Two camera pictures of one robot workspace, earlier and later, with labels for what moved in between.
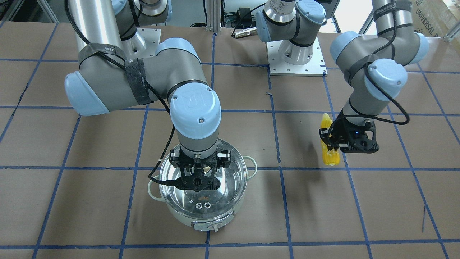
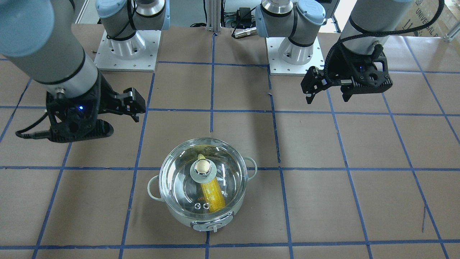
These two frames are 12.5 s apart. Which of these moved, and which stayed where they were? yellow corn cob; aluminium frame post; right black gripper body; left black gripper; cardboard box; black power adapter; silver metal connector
Moved: left black gripper; yellow corn cob; right black gripper body
Stayed: black power adapter; aluminium frame post; cardboard box; silver metal connector
